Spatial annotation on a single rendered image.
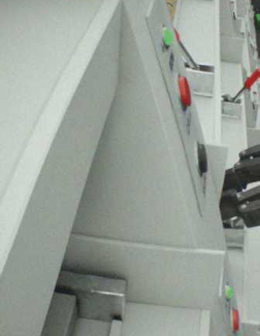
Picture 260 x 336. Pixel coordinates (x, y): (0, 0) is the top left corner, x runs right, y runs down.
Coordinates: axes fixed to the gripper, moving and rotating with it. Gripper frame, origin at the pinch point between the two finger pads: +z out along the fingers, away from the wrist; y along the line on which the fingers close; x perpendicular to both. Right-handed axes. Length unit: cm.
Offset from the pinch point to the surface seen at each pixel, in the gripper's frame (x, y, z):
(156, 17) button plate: 27.7, -21.0, -9.8
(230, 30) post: -0.9, 44.6, -3.1
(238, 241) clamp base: -6.2, -1.1, -1.6
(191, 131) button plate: 20.7, -20.6, -8.3
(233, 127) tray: -6.5, 22.8, -0.6
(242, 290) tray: -7.2, -7.9, -1.8
